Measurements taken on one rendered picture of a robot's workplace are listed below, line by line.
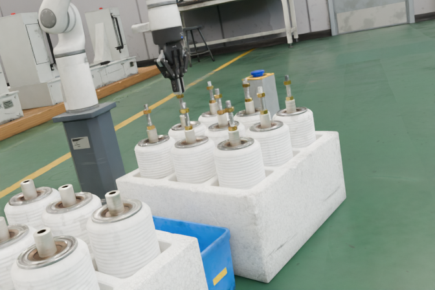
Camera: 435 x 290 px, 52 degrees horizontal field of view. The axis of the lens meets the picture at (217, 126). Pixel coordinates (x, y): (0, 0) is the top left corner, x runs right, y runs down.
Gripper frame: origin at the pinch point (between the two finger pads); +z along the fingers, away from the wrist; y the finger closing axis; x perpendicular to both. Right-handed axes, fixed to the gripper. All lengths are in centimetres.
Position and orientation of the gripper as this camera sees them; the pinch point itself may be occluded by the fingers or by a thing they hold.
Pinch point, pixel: (178, 85)
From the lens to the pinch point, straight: 110.2
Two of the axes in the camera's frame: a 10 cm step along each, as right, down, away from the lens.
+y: 4.3, -2.9, 8.5
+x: -8.8, 0.5, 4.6
